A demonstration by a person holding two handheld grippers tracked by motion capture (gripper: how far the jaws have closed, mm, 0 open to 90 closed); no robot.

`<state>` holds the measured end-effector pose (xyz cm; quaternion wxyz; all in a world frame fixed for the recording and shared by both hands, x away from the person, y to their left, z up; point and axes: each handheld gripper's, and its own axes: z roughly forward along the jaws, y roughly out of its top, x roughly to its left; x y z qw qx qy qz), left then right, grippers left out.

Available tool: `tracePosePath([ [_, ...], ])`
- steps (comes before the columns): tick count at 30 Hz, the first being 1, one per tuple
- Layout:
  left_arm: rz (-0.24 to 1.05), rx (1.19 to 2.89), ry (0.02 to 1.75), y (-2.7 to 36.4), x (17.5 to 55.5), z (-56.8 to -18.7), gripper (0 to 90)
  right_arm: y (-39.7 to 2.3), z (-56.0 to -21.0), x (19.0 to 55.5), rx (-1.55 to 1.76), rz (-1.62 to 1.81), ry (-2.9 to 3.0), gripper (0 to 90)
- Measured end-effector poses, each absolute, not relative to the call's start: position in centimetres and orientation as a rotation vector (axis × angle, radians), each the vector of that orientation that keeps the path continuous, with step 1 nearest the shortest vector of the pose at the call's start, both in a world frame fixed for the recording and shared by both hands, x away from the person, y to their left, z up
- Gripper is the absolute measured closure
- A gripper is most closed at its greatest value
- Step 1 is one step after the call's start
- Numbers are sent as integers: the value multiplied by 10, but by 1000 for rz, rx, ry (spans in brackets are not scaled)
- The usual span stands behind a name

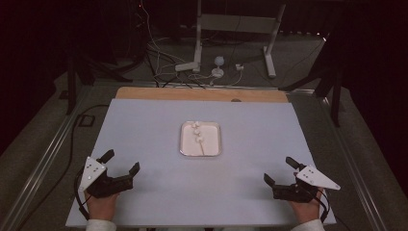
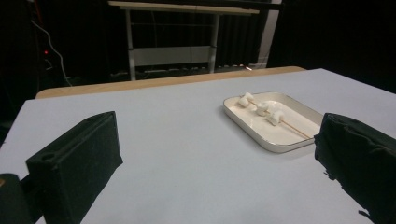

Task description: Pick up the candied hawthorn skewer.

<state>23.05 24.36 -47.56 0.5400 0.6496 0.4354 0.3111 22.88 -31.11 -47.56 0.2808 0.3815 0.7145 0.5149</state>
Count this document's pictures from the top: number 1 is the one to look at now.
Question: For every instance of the metal floor rail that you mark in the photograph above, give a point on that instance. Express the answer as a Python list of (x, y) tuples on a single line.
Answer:
[(356, 166), (38, 174)]

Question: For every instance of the black metal stand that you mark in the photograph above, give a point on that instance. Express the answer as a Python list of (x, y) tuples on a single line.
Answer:
[(71, 89), (336, 102)]

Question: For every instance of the white power strip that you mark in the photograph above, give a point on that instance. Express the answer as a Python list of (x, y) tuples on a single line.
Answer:
[(186, 66)]

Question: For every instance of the wooden table board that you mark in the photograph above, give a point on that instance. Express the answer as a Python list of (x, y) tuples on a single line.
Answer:
[(192, 94)]

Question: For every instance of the person's right hand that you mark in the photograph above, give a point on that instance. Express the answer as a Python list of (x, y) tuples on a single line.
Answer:
[(306, 210)]

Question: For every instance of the white marshmallow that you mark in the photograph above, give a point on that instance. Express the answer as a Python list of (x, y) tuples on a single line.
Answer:
[(195, 131), (199, 139), (196, 124)]

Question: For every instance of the white metal stand frame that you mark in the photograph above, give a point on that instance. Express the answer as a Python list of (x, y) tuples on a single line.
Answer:
[(237, 24)]

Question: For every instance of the white plug adapter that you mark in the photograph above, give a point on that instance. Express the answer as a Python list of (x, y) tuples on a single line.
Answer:
[(239, 67)]

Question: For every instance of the black floor box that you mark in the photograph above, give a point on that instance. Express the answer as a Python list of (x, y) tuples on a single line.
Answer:
[(86, 120)]

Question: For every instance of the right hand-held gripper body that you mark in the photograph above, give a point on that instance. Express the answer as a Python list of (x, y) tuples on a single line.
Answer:
[(288, 192)]

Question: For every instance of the wooden skewer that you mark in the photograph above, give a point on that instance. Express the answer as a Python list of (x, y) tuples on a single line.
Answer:
[(202, 149)]

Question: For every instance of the white metal-rimmed tray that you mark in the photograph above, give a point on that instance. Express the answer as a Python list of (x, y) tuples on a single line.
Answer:
[(211, 141)]

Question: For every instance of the small white globe device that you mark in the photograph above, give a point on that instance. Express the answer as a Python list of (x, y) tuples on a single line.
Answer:
[(219, 61)]

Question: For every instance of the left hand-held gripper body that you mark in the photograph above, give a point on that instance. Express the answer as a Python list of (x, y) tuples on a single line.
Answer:
[(109, 186)]

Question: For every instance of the person's left hand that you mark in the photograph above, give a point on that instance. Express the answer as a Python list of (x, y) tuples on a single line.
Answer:
[(101, 207)]

